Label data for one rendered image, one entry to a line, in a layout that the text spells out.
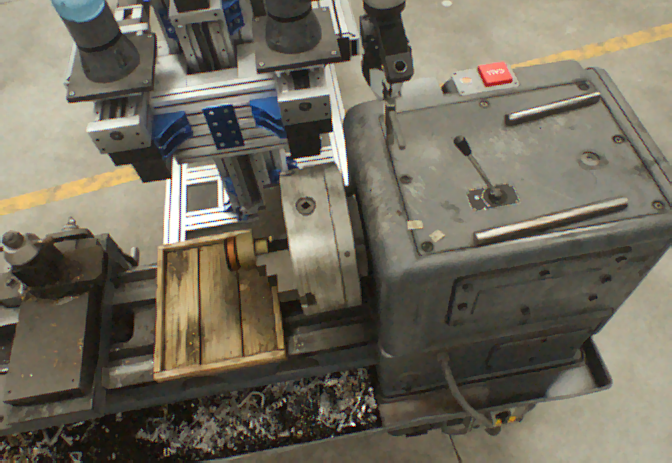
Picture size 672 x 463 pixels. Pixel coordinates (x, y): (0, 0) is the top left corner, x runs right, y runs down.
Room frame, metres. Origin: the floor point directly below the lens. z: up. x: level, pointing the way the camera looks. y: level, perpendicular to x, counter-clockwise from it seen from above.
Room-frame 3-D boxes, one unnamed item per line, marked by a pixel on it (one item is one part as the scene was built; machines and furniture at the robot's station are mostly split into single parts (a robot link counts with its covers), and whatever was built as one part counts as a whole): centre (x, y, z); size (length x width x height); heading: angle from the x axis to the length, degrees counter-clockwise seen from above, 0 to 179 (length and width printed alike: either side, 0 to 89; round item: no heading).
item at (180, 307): (0.63, 0.32, 0.89); 0.36 x 0.30 x 0.04; 3
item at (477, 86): (0.89, -0.36, 1.23); 0.13 x 0.08 x 0.05; 93
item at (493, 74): (0.89, -0.38, 1.26); 0.06 x 0.06 x 0.02; 3
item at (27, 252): (0.68, 0.69, 1.13); 0.08 x 0.08 x 0.03
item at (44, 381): (0.62, 0.69, 0.95); 0.43 x 0.17 x 0.05; 3
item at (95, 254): (0.69, 0.66, 0.99); 0.20 x 0.10 x 0.05; 93
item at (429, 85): (0.88, -0.22, 1.24); 0.09 x 0.08 x 0.03; 93
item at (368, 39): (0.80, -0.12, 1.49); 0.09 x 0.08 x 0.12; 3
